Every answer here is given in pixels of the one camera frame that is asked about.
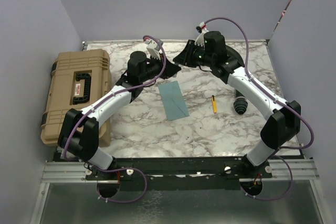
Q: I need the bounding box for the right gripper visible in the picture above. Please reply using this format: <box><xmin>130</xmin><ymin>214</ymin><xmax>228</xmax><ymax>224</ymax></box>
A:
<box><xmin>173</xmin><ymin>40</ymin><xmax>214</xmax><ymax>68</ymax></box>

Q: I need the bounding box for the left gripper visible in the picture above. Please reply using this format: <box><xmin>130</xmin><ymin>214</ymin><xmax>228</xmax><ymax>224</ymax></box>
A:
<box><xmin>140</xmin><ymin>52</ymin><xmax>181</xmax><ymax>83</ymax></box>

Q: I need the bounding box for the teal envelope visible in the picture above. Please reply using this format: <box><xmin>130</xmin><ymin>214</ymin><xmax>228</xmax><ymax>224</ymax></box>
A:
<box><xmin>158</xmin><ymin>81</ymin><xmax>190</xmax><ymax>121</ymax></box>

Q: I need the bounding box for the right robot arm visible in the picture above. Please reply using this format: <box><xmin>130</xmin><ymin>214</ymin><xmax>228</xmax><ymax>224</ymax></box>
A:
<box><xmin>173</xmin><ymin>31</ymin><xmax>301</xmax><ymax>177</ymax></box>

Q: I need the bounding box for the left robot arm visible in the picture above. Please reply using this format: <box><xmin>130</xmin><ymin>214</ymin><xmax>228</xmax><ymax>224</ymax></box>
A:
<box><xmin>58</xmin><ymin>51</ymin><xmax>181</xmax><ymax>179</ymax></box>

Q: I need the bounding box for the yellow utility knife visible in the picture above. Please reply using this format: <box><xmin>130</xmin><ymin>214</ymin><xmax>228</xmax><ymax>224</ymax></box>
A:
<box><xmin>212</xmin><ymin>95</ymin><xmax>217</xmax><ymax>113</ymax></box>

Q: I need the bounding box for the tan plastic tool case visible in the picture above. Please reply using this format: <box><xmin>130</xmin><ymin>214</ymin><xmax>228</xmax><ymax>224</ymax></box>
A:
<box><xmin>40</xmin><ymin>49</ymin><xmax>112</xmax><ymax>146</ymax></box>

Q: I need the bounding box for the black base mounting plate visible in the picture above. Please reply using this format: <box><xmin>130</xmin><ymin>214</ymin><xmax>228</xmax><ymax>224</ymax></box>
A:
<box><xmin>86</xmin><ymin>156</ymin><xmax>272</xmax><ymax>191</ymax></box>

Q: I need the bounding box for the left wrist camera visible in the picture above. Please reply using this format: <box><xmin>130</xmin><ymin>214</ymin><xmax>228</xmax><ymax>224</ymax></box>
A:
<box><xmin>145</xmin><ymin>38</ymin><xmax>163</xmax><ymax>60</ymax></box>

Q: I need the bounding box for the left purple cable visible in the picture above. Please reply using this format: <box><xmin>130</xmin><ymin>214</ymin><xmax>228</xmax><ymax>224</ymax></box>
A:
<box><xmin>62</xmin><ymin>35</ymin><xmax>167</xmax><ymax>162</ymax></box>

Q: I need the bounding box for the purple cable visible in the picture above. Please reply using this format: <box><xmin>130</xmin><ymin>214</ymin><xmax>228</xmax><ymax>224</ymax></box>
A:
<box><xmin>204</xmin><ymin>17</ymin><xmax>315</xmax><ymax>149</ymax></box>
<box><xmin>62</xmin><ymin>35</ymin><xmax>167</xmax><ymax>162</ymax></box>

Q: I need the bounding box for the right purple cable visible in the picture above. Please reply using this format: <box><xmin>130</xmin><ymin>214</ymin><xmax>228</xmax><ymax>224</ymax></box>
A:
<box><xmin>204</xmin><ymin>17</ymin><xmax>315</xmax><ymax>149</ymax></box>

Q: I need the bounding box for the black corrugated hose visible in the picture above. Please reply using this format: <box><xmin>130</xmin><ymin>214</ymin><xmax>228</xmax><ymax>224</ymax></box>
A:
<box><xmin>225</xmin><ymin>45</ymin><xmax>248</xmax><ymax>116</ymax></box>

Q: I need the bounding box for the aluminium frame rail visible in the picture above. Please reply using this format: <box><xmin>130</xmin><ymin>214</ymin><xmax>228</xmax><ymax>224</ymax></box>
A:
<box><xmin>41</xmin><ymin>159</ymin><xmax>320</xmax><ymax>183</ymax></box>

